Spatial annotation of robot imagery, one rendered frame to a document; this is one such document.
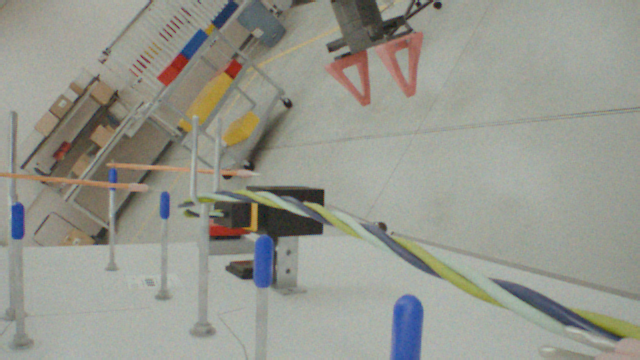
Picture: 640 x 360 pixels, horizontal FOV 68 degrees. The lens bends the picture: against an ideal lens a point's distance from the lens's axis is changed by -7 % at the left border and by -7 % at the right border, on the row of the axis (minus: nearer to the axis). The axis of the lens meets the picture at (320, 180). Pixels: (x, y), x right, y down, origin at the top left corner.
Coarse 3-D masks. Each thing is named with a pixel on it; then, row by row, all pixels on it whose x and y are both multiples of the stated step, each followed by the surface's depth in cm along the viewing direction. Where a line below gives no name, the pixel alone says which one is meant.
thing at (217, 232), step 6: (210, 222) 59; (210, 228) 57; (216, 228) 57; (222, 228) 57; (228, 228) 58; (234, 228) 58; (240, 228) 58; (210, 234) 57; (216, 234) 57; (222, 234) 57; (228, 234) 58; (234, 234) 59; (240, 234) 59; (246, 234) 59
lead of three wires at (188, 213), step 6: (186, 198) 33; (204, 198) 31; (180, 204) 34; (186, 204) 33; (192, 204) 33; (180, 210) 35; (186, 210) 37; (192, 210) 38; (198, 210) 39; (216, 210) 40; (186, 216) 37; (192, 216) 38; (198, 216) 38; (210, 216) 40; (216, 216) 40; (222, 216) 40
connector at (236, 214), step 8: (216, 208) 41; (224, 208) 40; (232, 208) 39; (240, 208) 40; (248, 208) 40; (264, 208) 41; (224, 216) 40; (232, 216) 39; (240, 216) 40; (248, 216) 40; (224, 224) 40; (232, 224) 39; (240, 224) 40; (248, 224) 40
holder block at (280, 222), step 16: (256, 192) 42; (272, 192) 41; (288, 192) 42; (304, 192) 43; (320, 192) 44; (272, 208) 41; (272, 224) 41; (288, 224) 42; (304, 224) 43; (320, 224) 44
